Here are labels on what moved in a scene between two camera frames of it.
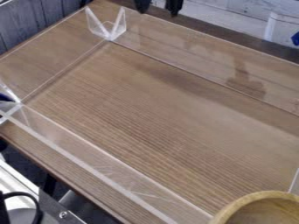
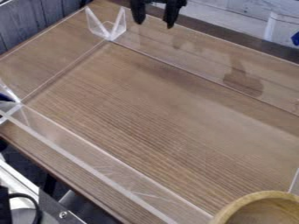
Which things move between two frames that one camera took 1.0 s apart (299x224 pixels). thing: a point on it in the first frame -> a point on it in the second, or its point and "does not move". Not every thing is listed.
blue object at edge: [294, 38] does not move
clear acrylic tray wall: [181, 117] does not move
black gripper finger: [143, 5] -> [138, 8]
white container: [280, 28] does not move
